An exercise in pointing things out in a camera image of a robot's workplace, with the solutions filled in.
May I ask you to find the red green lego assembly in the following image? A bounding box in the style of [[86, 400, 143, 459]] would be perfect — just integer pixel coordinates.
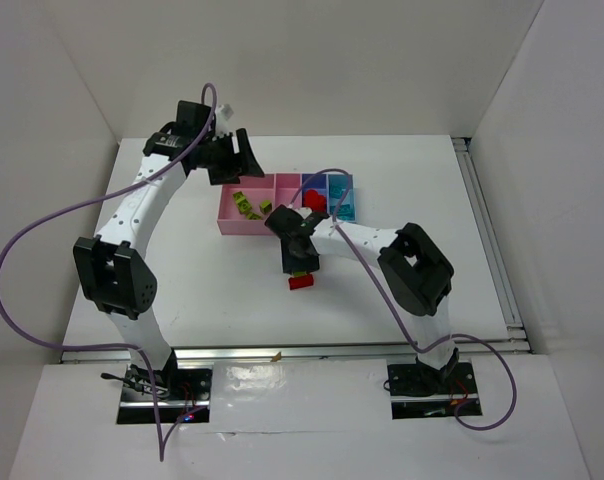
[[288, 271, 315, 291]]

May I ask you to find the red sloped lego piece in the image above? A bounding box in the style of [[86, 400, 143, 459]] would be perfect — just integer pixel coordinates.
[[302, 189, 327, 213]]

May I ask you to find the lime green lego brick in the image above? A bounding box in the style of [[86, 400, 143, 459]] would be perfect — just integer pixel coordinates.
[[259, 200, 273, 215]]

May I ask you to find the teal rounded lego block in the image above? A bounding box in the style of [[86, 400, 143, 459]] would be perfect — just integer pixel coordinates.
[[328, 184, 356, 222]]

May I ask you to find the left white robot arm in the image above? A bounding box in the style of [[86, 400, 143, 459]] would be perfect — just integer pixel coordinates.
[[73, 101, 264, 392]]

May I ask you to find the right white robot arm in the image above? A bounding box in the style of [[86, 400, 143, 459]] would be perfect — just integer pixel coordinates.
[[265, 205, 459, 397]]

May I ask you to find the large pink bin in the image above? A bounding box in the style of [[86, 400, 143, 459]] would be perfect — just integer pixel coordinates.
[[217, 174, 276, 236]]

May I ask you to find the small pink bin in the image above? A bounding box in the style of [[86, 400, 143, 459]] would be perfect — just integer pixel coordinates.
[[274, 173, 302, 206]]

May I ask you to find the light blue bin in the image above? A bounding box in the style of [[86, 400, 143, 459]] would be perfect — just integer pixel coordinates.
[[327, 174, 356, 223]]

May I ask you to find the dark blue bin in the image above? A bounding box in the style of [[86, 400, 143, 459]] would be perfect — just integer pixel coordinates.
[[301, 174, 328, 213]]

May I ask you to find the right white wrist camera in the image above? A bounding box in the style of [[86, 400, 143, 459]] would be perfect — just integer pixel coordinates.
[[296, 207, 324, 223]]

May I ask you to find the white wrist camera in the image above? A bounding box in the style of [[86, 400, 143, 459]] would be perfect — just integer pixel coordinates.
[[216, 104, 234, 123], [296, 207, 324, 223]]

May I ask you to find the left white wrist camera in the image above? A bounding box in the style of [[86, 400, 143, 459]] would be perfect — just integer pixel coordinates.
[[216, 104, 234, 123]]

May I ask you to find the aluminium rail front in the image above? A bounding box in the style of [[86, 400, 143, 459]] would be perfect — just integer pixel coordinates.
[[59, 341, 433, 362]]

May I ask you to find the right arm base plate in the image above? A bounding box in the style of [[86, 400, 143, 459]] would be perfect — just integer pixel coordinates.
[[383, 362, 482, 420]]

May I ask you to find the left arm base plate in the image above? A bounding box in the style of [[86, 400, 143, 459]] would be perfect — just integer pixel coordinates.
[[115, 368, 213, 425]]

